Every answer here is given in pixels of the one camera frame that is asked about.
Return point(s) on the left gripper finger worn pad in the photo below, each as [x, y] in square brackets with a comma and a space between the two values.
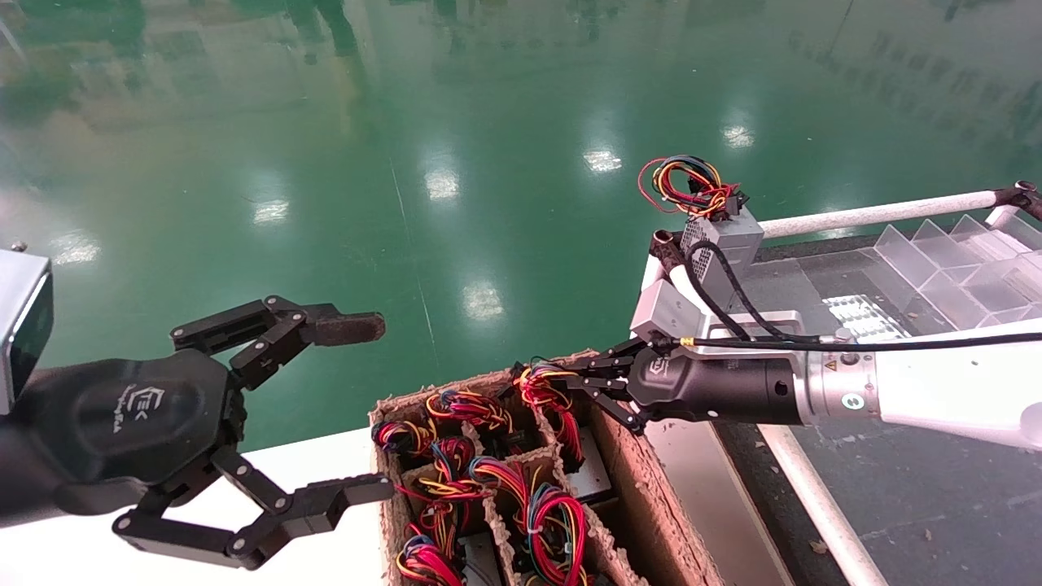
[350, 328]

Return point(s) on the brown cardboard divider box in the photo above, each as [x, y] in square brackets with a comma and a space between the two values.
[643, 488]

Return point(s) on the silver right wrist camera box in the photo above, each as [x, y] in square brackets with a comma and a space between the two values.
[663, 313]

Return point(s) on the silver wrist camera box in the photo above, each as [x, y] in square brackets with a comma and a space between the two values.
[20, 325]
[663, 313]

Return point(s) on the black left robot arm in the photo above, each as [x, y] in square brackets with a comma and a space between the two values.
[16, 488]

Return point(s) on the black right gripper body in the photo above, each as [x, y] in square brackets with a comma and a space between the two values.
[716, 389]

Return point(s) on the clear acrylic divider tray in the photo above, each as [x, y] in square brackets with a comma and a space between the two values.
[936, 260]

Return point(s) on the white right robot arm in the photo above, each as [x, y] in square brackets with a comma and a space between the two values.
[936, 391]

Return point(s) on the black pipe joint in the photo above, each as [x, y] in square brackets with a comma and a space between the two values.
[1022, 197]
[666, 248]

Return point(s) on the white rear rail pipe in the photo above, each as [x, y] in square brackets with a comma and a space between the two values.
[879, 214]

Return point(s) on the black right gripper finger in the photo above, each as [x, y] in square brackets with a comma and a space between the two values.
[623, 403]
[606, 370]

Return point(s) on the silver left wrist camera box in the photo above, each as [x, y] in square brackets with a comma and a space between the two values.
[20, 325]

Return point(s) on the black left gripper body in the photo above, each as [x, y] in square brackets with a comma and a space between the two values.
[130, 423]

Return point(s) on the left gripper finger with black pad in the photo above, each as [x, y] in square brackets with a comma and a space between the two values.
[326, 500]

